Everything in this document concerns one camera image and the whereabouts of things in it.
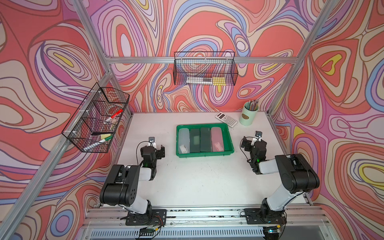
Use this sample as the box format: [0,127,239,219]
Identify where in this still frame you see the black wire basket back wall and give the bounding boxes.
[173,50,239,86]

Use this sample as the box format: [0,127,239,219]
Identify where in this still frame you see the green plastic storage tray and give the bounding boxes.
[176,123,235,158]

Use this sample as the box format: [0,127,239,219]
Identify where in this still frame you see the black wire basket wall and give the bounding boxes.
[62,83,130,153]
[173,50,239,86]

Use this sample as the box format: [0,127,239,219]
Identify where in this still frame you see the pink pencil case front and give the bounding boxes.
[211,127,225,152]

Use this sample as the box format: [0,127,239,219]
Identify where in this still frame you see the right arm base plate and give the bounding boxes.
[244,209,287,225]

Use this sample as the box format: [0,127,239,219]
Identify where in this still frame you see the green white marker in basket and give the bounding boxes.
[83,135,113,151]

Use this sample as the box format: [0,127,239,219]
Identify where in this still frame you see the white calculator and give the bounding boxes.
[215,112,238,128]

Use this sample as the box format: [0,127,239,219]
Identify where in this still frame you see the mint green pen cup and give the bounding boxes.
[239,102,259,126]

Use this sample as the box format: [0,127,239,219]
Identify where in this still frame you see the yellow item in back basket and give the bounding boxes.
[212,77,227,86]

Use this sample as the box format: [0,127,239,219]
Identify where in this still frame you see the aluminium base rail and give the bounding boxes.
[76,204,338,240]

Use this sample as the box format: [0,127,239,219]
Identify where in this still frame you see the red marker in basket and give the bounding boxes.
[106,109,123,122]

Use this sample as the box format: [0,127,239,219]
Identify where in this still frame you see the pens in cup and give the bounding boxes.
[246,100,259,112]

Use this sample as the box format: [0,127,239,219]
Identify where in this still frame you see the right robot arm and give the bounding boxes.
[240,137,320,223]

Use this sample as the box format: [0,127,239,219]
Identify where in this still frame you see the dark green pencil case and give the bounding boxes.
[190,129,200,153]
[200,128,212,153]

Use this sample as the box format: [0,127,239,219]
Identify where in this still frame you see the black wire basket left wall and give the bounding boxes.
[62,83,130,153]

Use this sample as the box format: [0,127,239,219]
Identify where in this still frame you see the clear box in back basket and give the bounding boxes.
[186,77,213,85]

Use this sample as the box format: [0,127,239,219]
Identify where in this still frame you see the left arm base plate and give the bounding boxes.
[125,209,167,226]

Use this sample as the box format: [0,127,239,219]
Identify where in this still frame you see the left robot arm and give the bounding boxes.
[100,146,165,215]

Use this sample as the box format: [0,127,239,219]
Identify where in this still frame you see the clear frosted pencil case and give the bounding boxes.
[178,128,190,154]

